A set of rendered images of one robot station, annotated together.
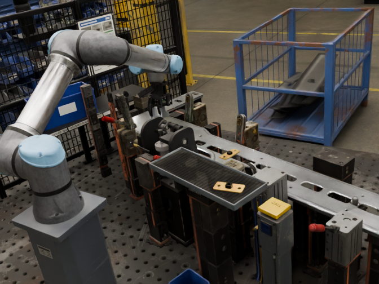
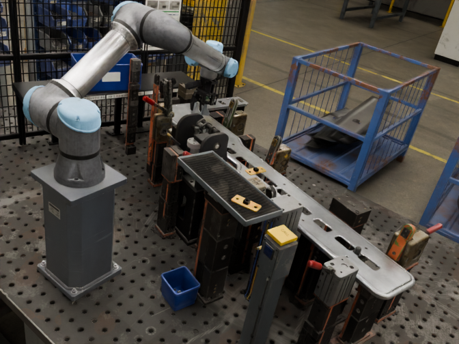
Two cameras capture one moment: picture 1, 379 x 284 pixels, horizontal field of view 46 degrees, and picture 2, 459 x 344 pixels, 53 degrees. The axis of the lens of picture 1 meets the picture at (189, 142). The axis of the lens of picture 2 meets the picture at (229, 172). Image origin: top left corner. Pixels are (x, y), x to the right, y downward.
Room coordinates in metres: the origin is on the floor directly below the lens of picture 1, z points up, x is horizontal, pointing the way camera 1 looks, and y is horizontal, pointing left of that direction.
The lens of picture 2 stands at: (-0.06, 0.02, 1.89)
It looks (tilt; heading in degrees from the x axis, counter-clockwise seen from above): 30 degrees down; 358
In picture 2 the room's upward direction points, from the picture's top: 11 degrees clockwise
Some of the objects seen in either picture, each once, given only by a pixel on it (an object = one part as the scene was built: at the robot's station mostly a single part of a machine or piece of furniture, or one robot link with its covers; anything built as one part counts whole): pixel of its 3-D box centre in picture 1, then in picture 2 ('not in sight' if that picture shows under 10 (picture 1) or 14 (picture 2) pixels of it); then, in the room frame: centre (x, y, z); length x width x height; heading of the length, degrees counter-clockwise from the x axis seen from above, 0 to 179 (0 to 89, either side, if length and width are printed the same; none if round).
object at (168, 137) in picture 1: (175, 180); (197, 180); (1.47, 0.07, 0.94); 0.18 x 0.13 x 0.49; 39
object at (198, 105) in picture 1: (200, 137); (232, 145); (1.96, -0.06, 0.87); 0.12 x 0.09 x 0.35; 129
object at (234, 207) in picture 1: (204, 174); (227, 184); (1.13, -0.03, 1.16); 0.37 x 0.14 x 0.02; 39
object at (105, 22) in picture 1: (99, 44); (161, 22); (2.38, 0.41, 1.30); 0.23 x 0.02 x 0.31; 129
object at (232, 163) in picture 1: (234, 211); (244, 226); (1.29, -0.13, 0.89); 0.13 x 0.11 x 0.38; 129
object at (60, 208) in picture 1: (55, 195); (79, 160); (1.14, 0.42, 1.15); 0.15 x 0.15 x 0.10
